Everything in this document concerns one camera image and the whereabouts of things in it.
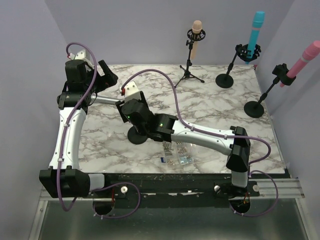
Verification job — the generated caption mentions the silver mesh microphone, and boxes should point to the silver mesh microphone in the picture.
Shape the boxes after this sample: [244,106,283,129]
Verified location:
[90,95,120,105]

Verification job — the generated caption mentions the black round-base mic stand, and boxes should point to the black round-base mic stand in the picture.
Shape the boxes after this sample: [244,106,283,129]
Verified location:
[127,126,148,145]

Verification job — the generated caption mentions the black tripod mic stand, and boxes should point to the black tripod mic stand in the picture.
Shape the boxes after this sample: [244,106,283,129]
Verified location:
[172,28,207,90]

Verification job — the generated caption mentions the beige microphone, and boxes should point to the beige microphone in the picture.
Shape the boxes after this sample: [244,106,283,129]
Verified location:
[190,20,202,60]

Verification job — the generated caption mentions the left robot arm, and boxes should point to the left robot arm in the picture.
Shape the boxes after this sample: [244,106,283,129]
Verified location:
[39,59,118,198]

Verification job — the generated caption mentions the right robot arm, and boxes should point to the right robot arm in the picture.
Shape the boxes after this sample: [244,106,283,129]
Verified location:
[117,91,251,196]

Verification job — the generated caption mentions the black clip round stand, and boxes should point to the black clip round stand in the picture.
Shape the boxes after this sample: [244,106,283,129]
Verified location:
[243,63,296,119]

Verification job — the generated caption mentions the blue microphone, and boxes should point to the blue microphone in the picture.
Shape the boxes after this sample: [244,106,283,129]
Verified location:
[247,11,265,59]

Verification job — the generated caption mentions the pink microphone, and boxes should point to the pink microphone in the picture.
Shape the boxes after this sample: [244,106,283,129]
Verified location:
[280,40,320,88]

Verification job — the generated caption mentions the clear plastic screw box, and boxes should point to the clear plastic screw box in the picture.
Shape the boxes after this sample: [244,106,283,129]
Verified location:
[160,141,195,166]

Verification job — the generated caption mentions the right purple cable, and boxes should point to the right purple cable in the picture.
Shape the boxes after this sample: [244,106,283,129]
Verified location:
[121,69,272,166]

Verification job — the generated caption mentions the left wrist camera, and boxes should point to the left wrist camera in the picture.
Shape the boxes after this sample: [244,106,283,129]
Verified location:
[67,49,105,77]

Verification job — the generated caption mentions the black shock-mount round stand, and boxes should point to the black shock-mount round stand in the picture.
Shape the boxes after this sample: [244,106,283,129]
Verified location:
[215,43,262,89]

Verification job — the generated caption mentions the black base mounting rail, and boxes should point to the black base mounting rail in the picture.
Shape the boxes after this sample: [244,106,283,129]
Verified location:
[98,173,260,209]

